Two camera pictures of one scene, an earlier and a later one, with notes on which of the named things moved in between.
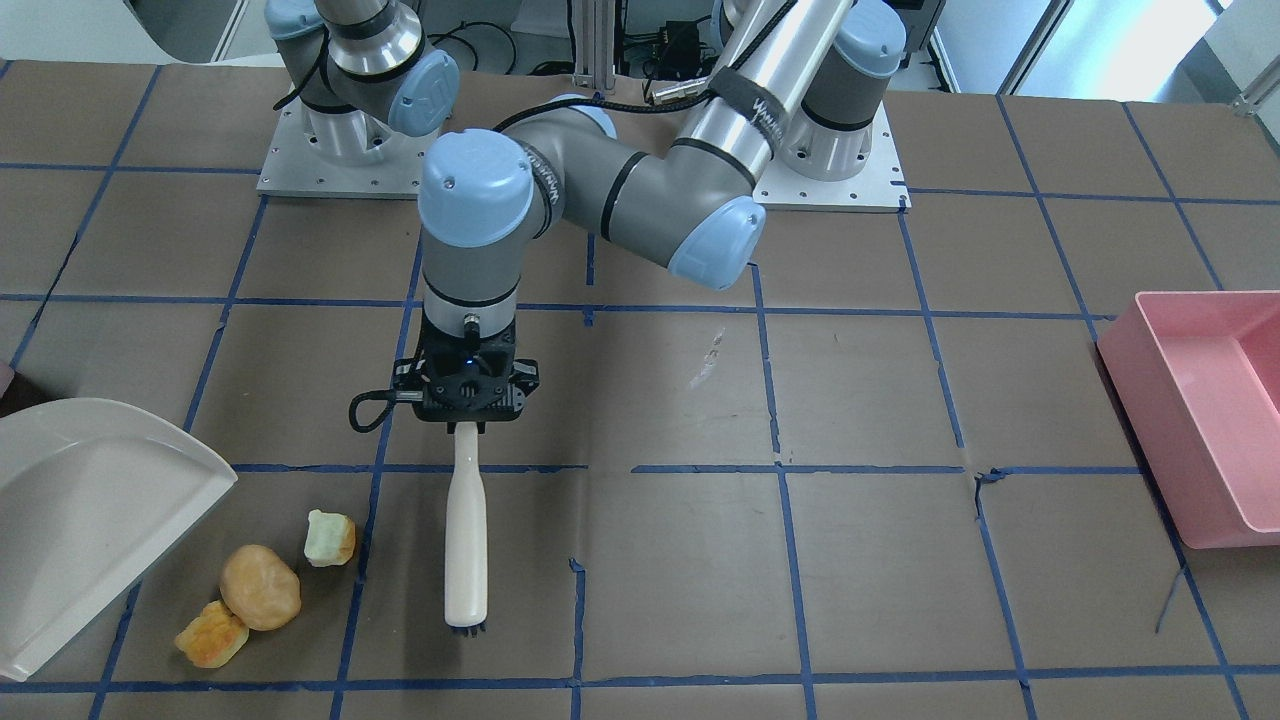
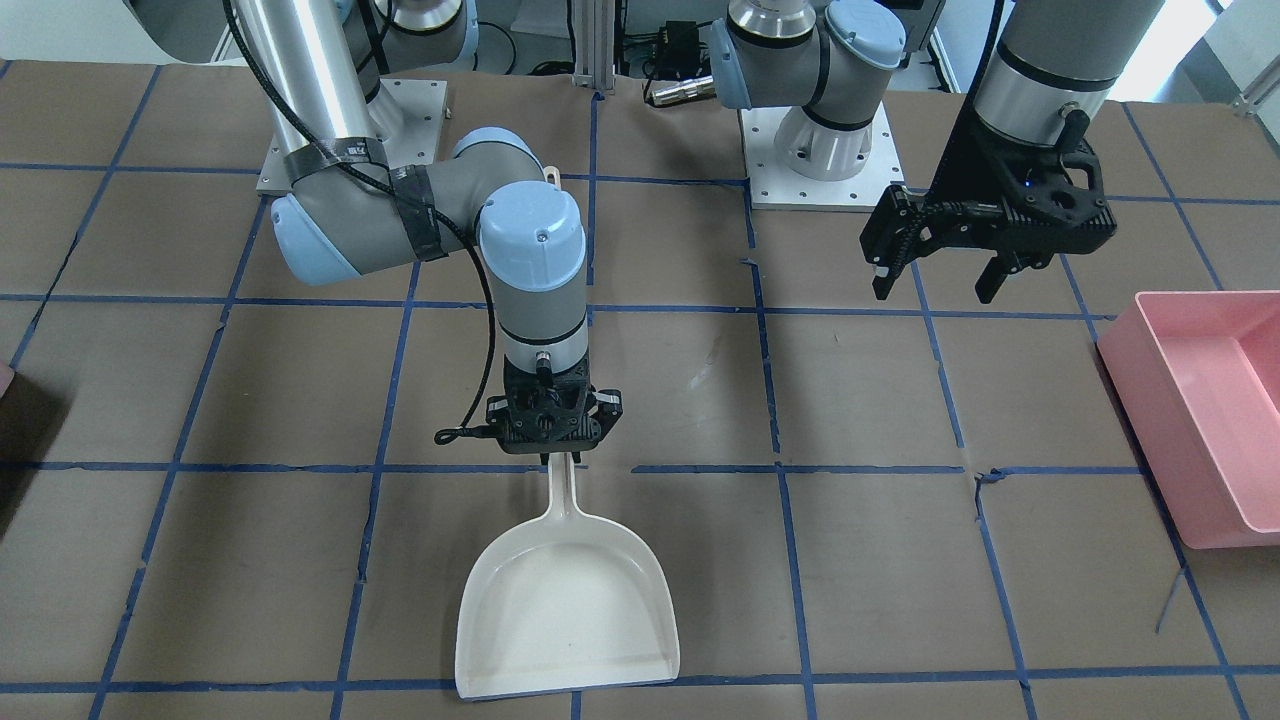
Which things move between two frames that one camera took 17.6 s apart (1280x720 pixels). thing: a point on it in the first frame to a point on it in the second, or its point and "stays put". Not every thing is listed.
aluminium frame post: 595,44 stays put
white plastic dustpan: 95,496 to 563,602
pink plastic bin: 1194,377 stays put
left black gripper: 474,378 to 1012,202
